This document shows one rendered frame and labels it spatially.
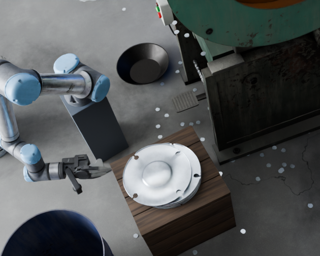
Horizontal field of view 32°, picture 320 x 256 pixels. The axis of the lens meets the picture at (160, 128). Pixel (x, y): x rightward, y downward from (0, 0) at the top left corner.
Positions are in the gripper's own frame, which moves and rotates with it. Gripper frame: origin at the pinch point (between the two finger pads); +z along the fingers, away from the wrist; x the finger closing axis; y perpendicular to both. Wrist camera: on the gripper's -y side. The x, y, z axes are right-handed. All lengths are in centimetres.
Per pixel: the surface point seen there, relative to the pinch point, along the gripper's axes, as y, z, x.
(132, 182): -4.6, 9.7, 2.4
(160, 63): 90, 22, 40
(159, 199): -14.2, 20.9, 1.4
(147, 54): 97, 14, 40
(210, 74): 28, 45, -24
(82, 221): -20.0, -11.1, 3.6
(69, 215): -18.3, -15.5, 0.6
